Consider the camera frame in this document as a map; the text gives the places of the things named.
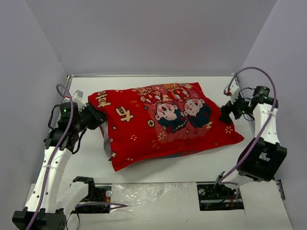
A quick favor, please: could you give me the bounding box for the metal table edge rail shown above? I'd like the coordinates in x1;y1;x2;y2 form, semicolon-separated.
38;74;72;184

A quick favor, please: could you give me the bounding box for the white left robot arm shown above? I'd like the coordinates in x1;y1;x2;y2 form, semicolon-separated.
12;102;106;230

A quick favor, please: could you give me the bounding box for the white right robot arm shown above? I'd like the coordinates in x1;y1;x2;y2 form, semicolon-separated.
213;85;287;198

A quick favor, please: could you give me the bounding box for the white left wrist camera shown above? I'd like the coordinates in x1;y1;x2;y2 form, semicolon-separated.
72;90;86;109

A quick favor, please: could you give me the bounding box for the black thin cable loop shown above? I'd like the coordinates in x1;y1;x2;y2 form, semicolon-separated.
66;210;81;228

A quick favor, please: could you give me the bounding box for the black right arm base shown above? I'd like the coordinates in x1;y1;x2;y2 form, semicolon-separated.
197;183;244;211

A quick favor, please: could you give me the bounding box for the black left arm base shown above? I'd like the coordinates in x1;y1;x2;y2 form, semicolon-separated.
71;184;112;214

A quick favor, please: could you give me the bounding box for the red printed pillowcase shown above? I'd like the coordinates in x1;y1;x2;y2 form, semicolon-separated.
88;82;244;171

